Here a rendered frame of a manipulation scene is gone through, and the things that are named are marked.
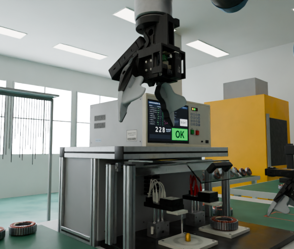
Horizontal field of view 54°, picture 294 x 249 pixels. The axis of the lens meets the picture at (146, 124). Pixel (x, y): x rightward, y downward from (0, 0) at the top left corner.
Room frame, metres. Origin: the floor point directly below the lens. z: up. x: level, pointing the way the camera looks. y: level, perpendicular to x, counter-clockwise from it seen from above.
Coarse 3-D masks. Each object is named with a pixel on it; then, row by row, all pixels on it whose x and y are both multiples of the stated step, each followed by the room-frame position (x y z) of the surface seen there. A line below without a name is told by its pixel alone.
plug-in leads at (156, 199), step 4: (156, 180) 1.16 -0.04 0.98; (152, 184) 1.15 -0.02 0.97; (160, 184) 1.14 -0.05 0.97; (156, 188) 1.12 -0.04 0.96; (160, 188) 1.17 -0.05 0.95; (164, 188) 1.15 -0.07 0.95; (156, 192) 1.12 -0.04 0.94; (160, 192) 1.16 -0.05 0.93; (164, 192) 1.15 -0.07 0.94; (148, 196) 1.16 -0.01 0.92; (156, 196) 1.12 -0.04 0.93; (160, 196) 1.16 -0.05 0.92; (164, 196) 1.15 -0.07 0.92; (148, 200) 1.15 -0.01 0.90; (156, 200) 1.12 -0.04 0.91
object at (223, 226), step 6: (216, 216) 1.25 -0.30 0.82; (222, 216) 1.26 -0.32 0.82; (228, 216) 1.25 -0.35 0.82; (210, 222) 1.22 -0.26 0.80; (216, 222) 1.18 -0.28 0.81; (222, 222) 1.17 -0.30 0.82; (228, 222) 1.17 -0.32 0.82; (234, 222) 1.17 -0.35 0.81; (216, 228) 1.18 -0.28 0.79; (222, 228) 1.17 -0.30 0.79; (228, 228) 1.16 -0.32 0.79; (234, 228) 1.17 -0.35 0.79
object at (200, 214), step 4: (188, 212) 1.31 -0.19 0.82; (196, 212) 1.31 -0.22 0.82; (200, 212) 1.31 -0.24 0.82; (204, 212) 1.33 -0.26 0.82; (188, 216) 1.30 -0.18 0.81; (192, 216) 1.29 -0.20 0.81; (196, 216) 1.29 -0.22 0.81; (200, 216) 1.31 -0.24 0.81; (204, 216) 1.33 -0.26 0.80; (188, 220) 1.30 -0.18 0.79; (192, 220) 1.29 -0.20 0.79; (196, 220) 1.29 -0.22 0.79; (200, 220) 1.31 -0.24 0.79; (204, 220) 1.33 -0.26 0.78; (188, 224) 1.30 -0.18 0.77; (192, 224) 1.29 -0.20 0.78; (196, 224) 1.29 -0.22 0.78; (200, 224) 1.31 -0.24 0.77
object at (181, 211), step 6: (162, 198) 1.10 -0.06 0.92; (168, 198) 1.10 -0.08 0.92; (174, 198) 1.10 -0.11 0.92; (180, 198) 1.10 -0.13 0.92; (144, 204) 1.16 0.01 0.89; (150, 204) 1.14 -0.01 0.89; (156, 204) 1.11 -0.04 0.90; (162, 204) 1.09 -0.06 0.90; (168, 204) 1.07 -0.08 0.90; (174, 204) 1.07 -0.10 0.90; (180, 204) 1.09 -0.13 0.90; (162, 210) 1.16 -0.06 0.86; (168, 210) 1.07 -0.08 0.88; (174, 210) 1.07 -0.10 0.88; (180, 210) 1.08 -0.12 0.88; (186, 210) 1.08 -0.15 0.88; (162, 216) 1.16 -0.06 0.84
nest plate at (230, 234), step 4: (200, 228) 1.21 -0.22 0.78; (204, 228) 1.21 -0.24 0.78; (208, 228) 1.21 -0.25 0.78; (212, 228) 1.21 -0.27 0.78; (240, 228) 1.21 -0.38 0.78; (244, 228) 1.21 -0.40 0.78; (248, 228) 1.21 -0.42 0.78; (208, 232) 1.19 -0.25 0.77; (212, 232) 1.17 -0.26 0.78; (216, 232) 1.16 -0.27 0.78; (220, 232) 1.15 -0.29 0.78; (224, 232) 1.15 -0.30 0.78; (228, 232) 1.15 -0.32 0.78; (232, 232) 1.15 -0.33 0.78; (236, 232) 1.15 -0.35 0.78; (240, 232) 1.16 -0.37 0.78; (244, 232) 1.18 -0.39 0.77; (224, 236) 1.13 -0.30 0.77; (228, 236) 1.12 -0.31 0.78; (232, 236) 1.12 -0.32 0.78; (236, 236) 1.14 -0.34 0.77
